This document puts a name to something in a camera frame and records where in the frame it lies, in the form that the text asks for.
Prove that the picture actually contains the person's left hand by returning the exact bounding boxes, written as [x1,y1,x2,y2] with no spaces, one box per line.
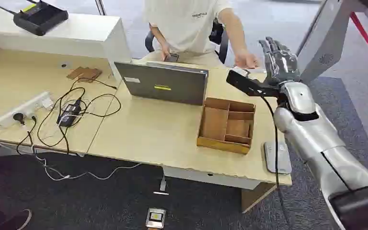
[234,48,262,70]

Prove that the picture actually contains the person's right hand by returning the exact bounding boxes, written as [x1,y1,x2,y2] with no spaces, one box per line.
[160,44,173,61]

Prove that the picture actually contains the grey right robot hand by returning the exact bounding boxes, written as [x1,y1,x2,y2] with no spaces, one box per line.
[258,36,301,86]

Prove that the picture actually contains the white card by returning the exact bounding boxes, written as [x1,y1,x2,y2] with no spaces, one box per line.
[233,66,258,77]

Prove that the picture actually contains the grey laptop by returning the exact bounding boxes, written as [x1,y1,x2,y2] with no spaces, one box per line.
[114,61,209,107]

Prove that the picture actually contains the black office chair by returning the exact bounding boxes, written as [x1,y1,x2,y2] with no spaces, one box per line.
[144,18,230,64]

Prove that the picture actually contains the person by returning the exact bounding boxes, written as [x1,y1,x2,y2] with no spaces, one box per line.
[142,0,262,69]

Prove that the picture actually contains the grey metal stand panel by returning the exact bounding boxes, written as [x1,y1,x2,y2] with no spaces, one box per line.
[296,0,367,85]

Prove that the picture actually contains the wooden compartment box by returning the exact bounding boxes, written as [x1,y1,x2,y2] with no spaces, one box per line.
[196,97,256,156]

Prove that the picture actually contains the brown cardboard pieces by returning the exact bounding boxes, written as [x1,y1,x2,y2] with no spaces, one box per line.
[66,66,103,84]

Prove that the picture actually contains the silver flat pad device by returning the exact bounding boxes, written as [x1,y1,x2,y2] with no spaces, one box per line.
[264,141,293,175]

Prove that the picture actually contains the white desk shelf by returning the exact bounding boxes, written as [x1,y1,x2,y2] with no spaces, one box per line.
[0,6,133,84]

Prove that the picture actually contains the black power adapter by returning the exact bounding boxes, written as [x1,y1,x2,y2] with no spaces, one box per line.
[56,99,83,128]

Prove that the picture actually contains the black router with antenna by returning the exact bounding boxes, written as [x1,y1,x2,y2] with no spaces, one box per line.
[0,0,69,36]

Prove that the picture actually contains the wooden desk leg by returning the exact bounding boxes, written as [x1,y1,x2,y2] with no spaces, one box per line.
[241,182,277,214]

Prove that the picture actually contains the white power strip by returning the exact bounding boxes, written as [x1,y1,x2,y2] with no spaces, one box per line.
[0,91,55,128]

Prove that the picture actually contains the small silver floor device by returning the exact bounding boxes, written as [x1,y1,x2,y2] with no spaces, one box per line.
[145,207,167,230]

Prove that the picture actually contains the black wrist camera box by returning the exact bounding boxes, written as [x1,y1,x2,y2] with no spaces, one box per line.
[226,69,282,98]

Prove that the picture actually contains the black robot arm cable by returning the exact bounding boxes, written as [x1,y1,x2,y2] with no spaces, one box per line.
[261,95,291,228]

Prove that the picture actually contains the black adapter cable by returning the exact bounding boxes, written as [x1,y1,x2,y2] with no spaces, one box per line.
[37,77,122,155]

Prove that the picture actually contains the white cable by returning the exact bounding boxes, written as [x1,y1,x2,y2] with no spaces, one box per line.
[0,124,142,182]

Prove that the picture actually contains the black plug with cable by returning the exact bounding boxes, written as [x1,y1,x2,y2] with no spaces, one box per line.
[12,112,38,156]

